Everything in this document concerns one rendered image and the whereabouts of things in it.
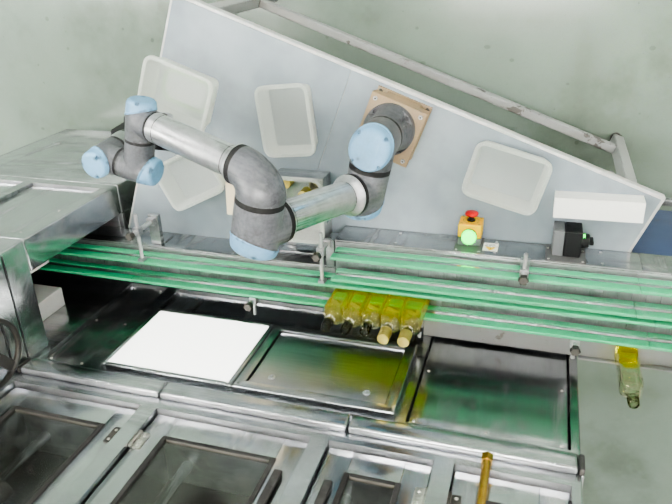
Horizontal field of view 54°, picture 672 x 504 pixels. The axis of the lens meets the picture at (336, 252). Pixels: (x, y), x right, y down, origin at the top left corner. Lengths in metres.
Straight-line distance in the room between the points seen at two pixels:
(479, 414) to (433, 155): 0.77
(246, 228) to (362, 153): 0.42
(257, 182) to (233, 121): 0.78
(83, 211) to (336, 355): 0.99
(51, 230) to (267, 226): 0.96
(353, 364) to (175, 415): 0.52
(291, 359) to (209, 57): 0.98
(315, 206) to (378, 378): 0.57
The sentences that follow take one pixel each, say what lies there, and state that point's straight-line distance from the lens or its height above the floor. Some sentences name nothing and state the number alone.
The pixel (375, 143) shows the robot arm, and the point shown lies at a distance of 1.75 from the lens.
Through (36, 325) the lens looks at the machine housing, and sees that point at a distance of 2.29.
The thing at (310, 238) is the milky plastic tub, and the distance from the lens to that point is 2.18.
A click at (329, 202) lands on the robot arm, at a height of 1.20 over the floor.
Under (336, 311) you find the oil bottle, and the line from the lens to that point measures 1.96.
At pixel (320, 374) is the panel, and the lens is 1.96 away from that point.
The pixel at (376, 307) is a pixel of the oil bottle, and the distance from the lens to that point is 1.97.
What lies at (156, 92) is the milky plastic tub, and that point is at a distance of 2.12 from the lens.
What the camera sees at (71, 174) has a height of 0.68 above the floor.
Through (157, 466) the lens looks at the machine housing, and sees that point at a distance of 1.81.
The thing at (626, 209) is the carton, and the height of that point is 0.81.
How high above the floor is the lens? 2.70
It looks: 59 degrees down
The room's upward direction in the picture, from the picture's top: 145 degrees counter-clockwise
